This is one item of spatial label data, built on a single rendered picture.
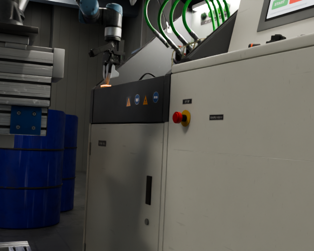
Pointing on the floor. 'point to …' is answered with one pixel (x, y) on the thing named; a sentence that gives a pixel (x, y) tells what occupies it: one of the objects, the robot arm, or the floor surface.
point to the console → (249, 147)
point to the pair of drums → (34, 176)
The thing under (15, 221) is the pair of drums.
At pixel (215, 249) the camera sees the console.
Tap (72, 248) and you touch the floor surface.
